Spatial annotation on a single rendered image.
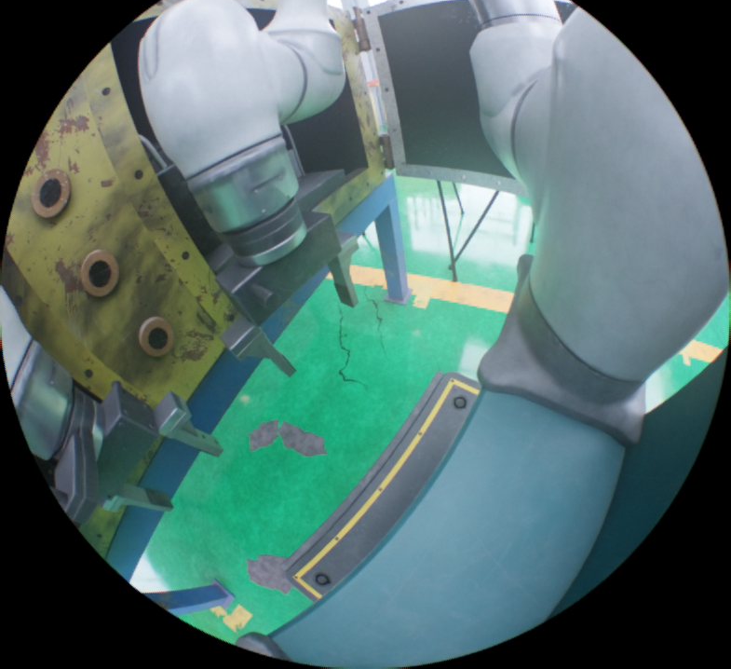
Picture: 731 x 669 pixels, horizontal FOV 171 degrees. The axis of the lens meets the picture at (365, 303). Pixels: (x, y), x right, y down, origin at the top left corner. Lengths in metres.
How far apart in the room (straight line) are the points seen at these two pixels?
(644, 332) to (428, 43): 0.68
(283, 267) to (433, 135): 0.58
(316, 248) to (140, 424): 0.25
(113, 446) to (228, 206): 0.24
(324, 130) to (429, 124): 0.29
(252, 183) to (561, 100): 0.20
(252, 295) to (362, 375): 0.86
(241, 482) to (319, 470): 0.36
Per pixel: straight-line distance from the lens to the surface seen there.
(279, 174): 0.20
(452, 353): 1.06
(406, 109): 0.74
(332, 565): 0.65
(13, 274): 0.36
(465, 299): 1.26
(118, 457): 0.29
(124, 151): 0.36
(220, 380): 0.49
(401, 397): 0.97
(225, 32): 0.20
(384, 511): 0.60
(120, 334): 0.36
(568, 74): 0.15
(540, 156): 0.18
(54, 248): 0.35
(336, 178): 0.60
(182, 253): 0.36
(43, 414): 0.24
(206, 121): 0.18
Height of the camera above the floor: 0.91
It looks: 45 degrees down
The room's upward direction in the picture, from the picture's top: 16 degrees counter-clockwise
